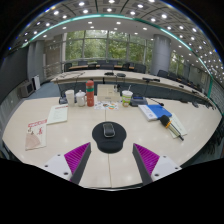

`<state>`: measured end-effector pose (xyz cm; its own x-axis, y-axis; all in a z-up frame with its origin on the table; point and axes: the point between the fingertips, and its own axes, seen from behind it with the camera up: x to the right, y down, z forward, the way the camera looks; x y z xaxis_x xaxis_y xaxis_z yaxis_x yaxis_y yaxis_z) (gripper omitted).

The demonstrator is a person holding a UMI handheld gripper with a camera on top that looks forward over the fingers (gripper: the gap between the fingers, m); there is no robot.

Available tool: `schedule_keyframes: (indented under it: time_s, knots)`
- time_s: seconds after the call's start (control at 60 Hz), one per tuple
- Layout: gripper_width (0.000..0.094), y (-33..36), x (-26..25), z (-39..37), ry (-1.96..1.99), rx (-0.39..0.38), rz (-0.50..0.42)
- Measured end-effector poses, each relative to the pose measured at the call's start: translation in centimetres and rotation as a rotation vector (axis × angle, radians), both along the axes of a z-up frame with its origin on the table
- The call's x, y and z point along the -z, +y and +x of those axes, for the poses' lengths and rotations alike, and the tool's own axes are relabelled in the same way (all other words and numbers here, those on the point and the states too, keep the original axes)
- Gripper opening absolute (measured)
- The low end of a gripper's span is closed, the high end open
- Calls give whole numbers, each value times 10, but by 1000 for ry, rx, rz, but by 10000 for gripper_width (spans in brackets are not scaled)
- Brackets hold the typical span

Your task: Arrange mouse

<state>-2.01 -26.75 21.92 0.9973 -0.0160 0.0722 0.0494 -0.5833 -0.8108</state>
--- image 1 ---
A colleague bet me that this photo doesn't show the beige cardboard box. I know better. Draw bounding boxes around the beige cardboard box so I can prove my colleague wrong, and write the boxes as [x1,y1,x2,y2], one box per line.
[96,83,121,103]

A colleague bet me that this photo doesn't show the red drink bottle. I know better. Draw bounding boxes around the red drink bottle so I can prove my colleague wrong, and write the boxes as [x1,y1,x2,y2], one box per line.
[85,79,95,108]

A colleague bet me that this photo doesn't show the row of dark office chairs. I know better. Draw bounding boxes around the row of dark office chairs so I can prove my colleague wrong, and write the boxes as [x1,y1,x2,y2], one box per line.
[63,59,214,101]

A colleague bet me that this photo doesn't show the green printed cup with straw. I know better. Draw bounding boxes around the green printed cup with straw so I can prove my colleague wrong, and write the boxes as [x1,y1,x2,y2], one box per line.
[120,84,134,108]

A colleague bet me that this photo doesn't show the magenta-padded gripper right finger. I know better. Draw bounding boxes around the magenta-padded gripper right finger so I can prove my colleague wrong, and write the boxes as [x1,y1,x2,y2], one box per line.
[132,143,183,186]

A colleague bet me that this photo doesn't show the black computer mouse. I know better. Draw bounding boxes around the black computer mouse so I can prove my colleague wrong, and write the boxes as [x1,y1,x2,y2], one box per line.
[102,122,116,139]

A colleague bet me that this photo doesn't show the blue and white book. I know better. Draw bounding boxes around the blue and white book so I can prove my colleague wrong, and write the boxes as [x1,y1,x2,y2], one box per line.
[137,104,173,122]

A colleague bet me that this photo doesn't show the white standing appliance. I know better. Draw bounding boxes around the white standing appliance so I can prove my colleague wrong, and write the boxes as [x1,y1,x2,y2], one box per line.
[32,74,41,91]

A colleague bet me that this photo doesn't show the black mouse pad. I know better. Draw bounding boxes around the black mouse pad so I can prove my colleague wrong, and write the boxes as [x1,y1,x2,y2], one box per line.
[91,121,128,154]

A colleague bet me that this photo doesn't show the round ceiling lights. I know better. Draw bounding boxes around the round ceiling lights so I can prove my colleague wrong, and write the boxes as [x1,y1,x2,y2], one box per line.
[9,0,224,78]

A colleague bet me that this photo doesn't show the white booklet with red heading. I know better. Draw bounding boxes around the white booklet with red heading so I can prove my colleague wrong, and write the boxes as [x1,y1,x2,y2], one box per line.
[46,103,69,126]

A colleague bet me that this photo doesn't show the black handheld microphone, yellow ring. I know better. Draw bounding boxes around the black handheld microphone, yellow ring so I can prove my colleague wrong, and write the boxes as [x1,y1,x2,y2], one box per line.
[159,114,185,142]

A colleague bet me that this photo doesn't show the white lidded mug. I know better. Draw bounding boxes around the white lidded mug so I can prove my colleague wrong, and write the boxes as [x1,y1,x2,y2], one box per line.
[75,89,87,108]

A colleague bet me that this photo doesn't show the colourful sticker sheet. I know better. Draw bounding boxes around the colourful sticker sheet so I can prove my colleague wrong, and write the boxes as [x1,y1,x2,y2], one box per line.
[93,101,120,111]

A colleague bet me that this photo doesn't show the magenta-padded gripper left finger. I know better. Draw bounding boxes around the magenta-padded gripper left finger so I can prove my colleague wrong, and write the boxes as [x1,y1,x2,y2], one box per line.
[43,142,92,185]

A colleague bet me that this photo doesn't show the white booklet with dark text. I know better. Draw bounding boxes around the white booklet with dark text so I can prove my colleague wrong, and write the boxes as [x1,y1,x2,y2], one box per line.
[168,112,188,139]

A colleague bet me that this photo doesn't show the red and beige leaflet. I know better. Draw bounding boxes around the red and beige leaflet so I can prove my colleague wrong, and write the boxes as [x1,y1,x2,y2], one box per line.
[25,118,48,151]

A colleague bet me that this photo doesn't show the wide black desk microphone unit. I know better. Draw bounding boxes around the wide black desk microphone unit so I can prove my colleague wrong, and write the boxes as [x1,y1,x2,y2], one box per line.
[142,77,161,83]

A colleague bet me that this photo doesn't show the white paper cup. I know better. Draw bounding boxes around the white paper cup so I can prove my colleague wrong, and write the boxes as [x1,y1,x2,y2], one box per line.
[64,89,76,108]

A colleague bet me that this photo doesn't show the black gooseneck microphone desk unit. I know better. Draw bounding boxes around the black gooseneck microphone desk unit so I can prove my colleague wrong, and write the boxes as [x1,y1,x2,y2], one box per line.
[129,95,165,108]

